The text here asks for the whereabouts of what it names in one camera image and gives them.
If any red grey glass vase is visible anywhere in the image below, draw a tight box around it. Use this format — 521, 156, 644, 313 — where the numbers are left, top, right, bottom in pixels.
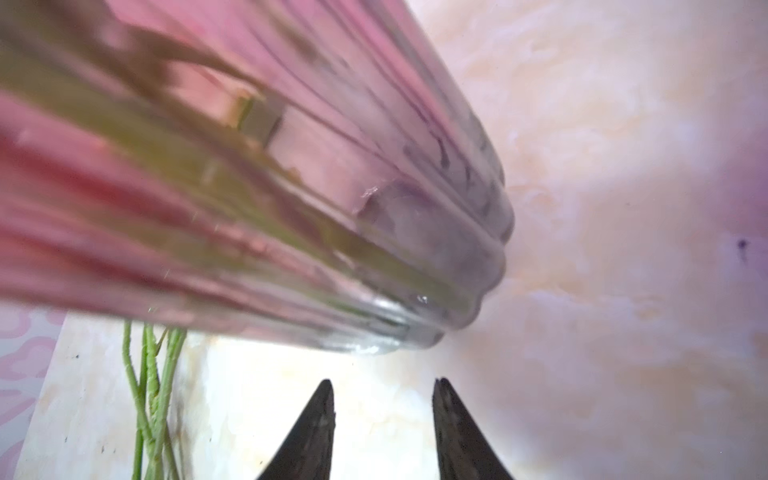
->
1, 1, 515, 354

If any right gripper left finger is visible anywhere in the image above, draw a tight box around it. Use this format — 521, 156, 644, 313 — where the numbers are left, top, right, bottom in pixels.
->
258, 379, 336, 480

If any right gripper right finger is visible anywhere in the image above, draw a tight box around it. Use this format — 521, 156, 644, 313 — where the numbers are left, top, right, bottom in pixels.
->
432, 378, 514, 480

